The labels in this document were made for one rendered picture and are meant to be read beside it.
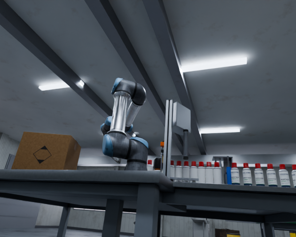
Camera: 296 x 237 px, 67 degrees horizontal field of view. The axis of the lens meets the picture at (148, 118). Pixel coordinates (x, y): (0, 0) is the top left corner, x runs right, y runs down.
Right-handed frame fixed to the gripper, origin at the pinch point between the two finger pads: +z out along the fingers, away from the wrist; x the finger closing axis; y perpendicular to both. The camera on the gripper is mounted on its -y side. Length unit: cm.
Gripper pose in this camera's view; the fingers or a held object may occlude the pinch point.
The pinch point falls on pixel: (118, 161)
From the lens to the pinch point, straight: 171.7
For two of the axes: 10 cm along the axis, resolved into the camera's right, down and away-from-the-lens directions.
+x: -8.9, 4.6, -0.3
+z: 4.2, 7.8, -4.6
